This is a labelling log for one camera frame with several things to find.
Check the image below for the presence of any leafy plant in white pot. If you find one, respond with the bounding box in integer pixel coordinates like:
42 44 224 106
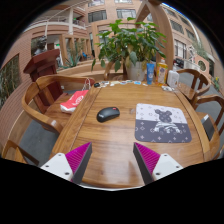
90 17 168 82

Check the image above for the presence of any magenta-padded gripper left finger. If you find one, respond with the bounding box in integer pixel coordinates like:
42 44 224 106
39 141 93 185

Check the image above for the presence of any red and white bag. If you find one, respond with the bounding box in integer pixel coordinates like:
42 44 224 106
59 78 93 114

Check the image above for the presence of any white pump bottle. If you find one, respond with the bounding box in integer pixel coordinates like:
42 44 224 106
166 69 180 89

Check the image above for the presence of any black notebook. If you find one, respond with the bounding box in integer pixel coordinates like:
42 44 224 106
200 113 217 142

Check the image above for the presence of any dark bust statue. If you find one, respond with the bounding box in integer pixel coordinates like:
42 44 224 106
33 35 48 56

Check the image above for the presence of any dark parked car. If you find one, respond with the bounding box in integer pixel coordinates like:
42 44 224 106
173 58 185 69

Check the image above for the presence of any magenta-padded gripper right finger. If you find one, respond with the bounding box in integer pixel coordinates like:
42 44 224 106
132 141 184 186

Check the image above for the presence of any dark red wooden lectern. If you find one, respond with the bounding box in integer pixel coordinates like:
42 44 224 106
23 49 64 114

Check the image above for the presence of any yellow liquid bottle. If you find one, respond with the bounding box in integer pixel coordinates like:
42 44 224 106
155 58 169 86

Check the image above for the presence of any white and grey mouse pad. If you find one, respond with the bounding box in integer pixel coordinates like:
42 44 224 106
134 102 193 144

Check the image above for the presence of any spiky green plant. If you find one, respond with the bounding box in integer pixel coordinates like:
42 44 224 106
64 49 83 68

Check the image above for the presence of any black computer mouse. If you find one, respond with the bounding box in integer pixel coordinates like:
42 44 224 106
96 106 121 123

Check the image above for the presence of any clear wrapped packet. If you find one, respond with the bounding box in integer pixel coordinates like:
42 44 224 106
161 85 175 93

